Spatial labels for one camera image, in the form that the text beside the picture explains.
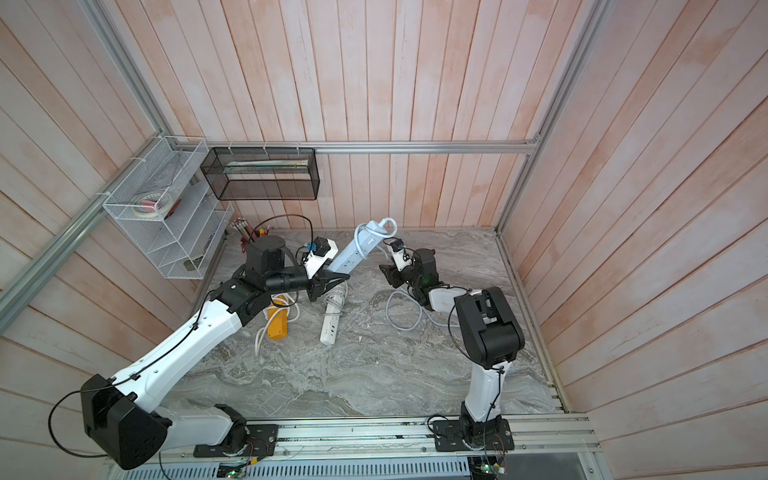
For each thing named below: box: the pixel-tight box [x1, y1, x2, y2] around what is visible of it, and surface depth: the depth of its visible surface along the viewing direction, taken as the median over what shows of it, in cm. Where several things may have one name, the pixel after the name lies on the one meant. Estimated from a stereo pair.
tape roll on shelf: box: [132, 192, 172, 217], surface depth 75 cm
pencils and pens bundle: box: [233, 217, 271, 243], surface depth 103 cm
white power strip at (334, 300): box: [320, 282, 346, 345], surface depth 91 cm
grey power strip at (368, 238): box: [327, 220, 387, 274], surface depth 64 cm
